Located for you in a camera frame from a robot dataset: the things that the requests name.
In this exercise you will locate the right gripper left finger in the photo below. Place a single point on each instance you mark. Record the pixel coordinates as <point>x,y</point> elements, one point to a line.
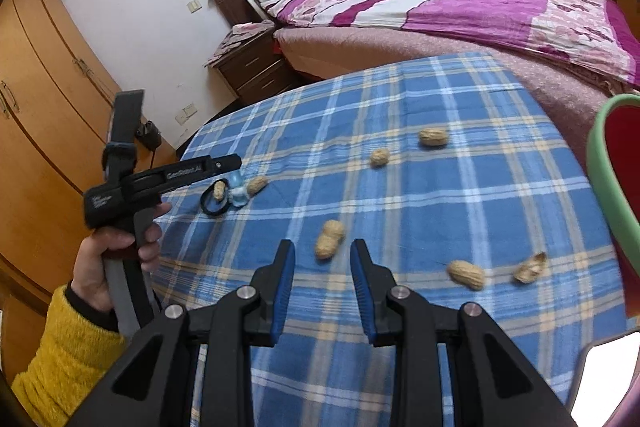
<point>196,358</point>

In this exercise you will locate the purple floral quilt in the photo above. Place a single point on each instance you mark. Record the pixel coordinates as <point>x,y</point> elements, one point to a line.
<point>590,34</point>

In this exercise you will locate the peanut behind orange box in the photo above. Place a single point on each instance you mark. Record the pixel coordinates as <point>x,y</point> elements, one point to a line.
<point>433,137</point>

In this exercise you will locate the red bucket green rim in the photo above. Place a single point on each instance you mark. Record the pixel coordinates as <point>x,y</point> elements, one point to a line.
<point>613,170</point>

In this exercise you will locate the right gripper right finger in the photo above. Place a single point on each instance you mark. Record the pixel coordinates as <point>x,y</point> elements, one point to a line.
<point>491,382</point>

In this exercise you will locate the peanut front centre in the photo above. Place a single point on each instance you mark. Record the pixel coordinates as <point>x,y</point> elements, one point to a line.
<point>467,274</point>

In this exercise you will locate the peanut beside blue wrapper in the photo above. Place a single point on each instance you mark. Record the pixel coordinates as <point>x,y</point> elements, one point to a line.
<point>256,185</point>

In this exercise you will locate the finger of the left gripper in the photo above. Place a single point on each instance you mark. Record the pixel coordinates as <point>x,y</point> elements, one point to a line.
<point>227,163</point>

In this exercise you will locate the blue plaid blanket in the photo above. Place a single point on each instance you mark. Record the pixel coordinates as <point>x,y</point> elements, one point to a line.
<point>505,187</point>

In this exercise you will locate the peanut inside hair band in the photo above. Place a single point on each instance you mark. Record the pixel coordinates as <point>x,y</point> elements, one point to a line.
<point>219,190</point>

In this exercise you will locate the black hair band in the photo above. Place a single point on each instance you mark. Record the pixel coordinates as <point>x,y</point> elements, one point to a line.
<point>210,207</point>

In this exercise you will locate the open peanut shell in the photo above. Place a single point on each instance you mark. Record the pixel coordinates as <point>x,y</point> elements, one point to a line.
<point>528,271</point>

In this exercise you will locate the black charger on wardrobe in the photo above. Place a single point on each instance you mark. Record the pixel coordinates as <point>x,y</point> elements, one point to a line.
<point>148,135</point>

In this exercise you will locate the pink bed mattress sheet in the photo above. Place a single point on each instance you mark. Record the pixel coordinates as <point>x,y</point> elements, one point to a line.
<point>569,96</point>

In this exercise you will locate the dark wooden nightstand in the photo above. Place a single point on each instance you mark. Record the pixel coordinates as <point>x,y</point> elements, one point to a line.
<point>256,70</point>

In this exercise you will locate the orange wooden wardrobe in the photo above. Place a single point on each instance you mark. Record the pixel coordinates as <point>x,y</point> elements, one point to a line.
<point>56,100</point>

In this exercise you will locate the person's left hand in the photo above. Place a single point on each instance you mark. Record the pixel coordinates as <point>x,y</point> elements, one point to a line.
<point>88,292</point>

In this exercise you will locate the yellow sweater left forearm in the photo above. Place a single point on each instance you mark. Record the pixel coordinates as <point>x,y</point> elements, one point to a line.
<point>78,346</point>

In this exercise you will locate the pink cloth on nightstand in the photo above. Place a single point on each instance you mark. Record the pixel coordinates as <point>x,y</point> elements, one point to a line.
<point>237,36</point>

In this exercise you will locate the peanut near gripper tips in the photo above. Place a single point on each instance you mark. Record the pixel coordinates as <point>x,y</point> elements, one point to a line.
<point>329,239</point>

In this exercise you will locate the light blue plastic wrapper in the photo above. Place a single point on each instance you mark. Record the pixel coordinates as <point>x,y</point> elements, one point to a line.
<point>237,191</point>

